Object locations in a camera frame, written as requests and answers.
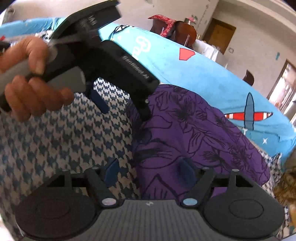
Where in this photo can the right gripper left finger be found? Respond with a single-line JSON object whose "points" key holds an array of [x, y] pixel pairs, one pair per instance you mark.
{"points": [[99, 179]]}

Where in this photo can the brown fur blanket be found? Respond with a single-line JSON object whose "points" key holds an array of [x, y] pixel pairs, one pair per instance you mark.
{"points": [[284, 191]]}

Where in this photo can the red patterned cloth on chair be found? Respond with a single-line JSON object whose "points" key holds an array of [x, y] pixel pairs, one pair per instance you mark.
{"points": [[162, 25]]}

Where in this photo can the blue printed sofa back cover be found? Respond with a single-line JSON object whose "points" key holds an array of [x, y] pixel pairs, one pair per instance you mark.
{"points": [[176, 65]]}

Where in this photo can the houndstooth sofa seat cover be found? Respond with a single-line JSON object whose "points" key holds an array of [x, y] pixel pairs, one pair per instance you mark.
{"points": [[76, 138]]}

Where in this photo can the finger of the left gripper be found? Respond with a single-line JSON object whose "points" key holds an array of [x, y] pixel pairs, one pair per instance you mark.
{"points": [[97, 99]]}

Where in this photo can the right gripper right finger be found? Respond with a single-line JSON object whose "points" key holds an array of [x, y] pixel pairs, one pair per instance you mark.
{"points": [[200, 182]]}

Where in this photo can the dark wooden chair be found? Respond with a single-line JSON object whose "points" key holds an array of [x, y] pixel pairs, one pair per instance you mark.
{"points": [[249, 78], [184, 34]]}

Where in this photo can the white clothed dining table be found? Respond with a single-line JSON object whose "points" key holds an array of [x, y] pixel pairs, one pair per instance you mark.
{"points": [[210, 52]]}

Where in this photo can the brown wooden door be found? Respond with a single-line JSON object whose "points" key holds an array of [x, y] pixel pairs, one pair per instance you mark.
{"points": [[219, 34]]}

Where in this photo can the purple floral garment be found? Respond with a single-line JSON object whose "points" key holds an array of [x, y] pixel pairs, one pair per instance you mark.
{"points": [[184, 127]]}

